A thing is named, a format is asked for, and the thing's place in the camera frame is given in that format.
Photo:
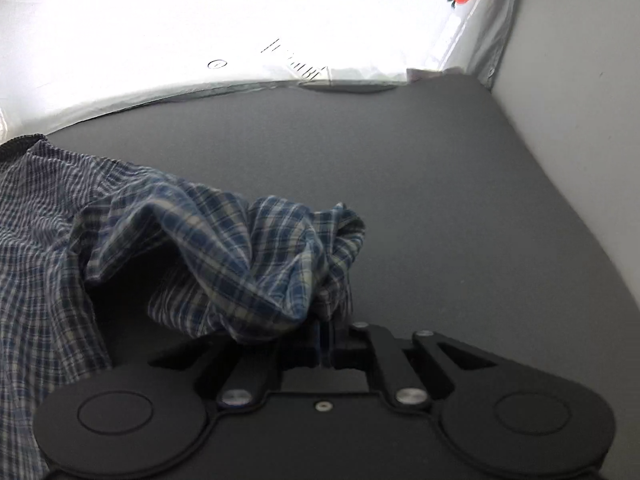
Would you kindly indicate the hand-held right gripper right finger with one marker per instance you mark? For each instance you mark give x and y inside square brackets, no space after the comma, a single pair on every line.
[345,346]

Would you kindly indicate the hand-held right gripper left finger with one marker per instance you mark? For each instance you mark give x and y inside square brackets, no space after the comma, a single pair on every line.
[309,351]

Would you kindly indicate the blue plaid shirt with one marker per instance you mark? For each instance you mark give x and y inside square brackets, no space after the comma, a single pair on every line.
[200,240]

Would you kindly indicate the white printed duvet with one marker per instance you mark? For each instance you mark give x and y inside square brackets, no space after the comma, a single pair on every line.
[200,10]

